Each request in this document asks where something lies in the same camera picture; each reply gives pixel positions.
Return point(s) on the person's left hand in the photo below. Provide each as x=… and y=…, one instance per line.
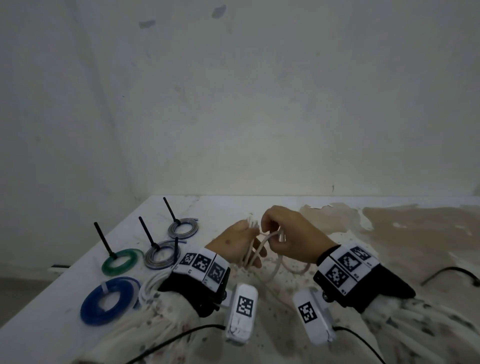
x=232, y=243

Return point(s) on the person's right hand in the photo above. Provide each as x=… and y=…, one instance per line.
x=300, y=236

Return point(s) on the person's right forearm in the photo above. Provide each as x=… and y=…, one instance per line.
x=427, y=333

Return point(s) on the person's left forearm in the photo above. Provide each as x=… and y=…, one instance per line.
x=150, y=337

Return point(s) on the black left wristband with markers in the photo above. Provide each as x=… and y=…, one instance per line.
x=187, y=292

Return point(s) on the black wristband with markers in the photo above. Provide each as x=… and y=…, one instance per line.
x=187, y=292
x=382, y=288

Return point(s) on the black right wristband with markers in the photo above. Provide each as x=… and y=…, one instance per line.
x=382, y=288

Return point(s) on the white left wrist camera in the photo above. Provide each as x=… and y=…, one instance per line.
x=240, y=326

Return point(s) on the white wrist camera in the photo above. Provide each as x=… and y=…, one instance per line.
x=240, y=326
x=317, y=330

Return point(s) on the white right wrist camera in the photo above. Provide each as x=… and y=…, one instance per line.
x=317, y=330

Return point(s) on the black left camera lead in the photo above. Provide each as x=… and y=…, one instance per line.
x=187, y=333

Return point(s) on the black camera lead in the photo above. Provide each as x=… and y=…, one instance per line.
x=187, y=333
x=356, y=335

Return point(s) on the black right camera lead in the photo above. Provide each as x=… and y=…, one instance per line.
x=356, y=335

